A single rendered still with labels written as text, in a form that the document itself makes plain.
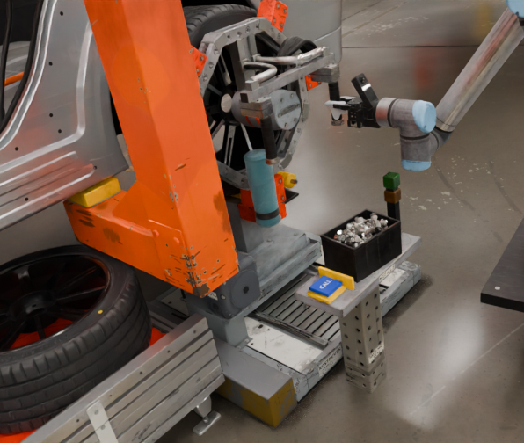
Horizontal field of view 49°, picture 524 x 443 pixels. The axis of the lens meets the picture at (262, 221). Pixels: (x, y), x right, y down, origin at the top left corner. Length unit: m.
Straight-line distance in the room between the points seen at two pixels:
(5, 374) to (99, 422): 0.27
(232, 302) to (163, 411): 0.42
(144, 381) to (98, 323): 0.21
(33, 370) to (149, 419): 0.36
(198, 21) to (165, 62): 0.55
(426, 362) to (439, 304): 0.32
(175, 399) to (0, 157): 0.87
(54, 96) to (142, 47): 0.57
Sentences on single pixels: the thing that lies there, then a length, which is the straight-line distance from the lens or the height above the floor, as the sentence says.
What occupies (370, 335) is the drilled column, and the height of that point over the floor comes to 0.23.
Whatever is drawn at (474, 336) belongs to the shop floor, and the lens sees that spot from 2.21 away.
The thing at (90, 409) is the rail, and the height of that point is 0.38.
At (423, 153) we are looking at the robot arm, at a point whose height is 0.70.
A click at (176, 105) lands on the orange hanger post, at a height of 1.06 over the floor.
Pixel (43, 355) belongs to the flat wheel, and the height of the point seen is 0.50.
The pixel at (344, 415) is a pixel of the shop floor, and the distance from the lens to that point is 1.95.
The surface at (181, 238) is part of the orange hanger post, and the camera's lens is 1.54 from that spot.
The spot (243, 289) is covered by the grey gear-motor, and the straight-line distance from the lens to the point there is 1.97.
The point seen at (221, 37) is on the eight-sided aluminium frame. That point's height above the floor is 1.11.
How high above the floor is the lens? 1.44
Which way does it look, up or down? 28 degrees down
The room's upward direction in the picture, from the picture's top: 11 degrees counter-clockwise
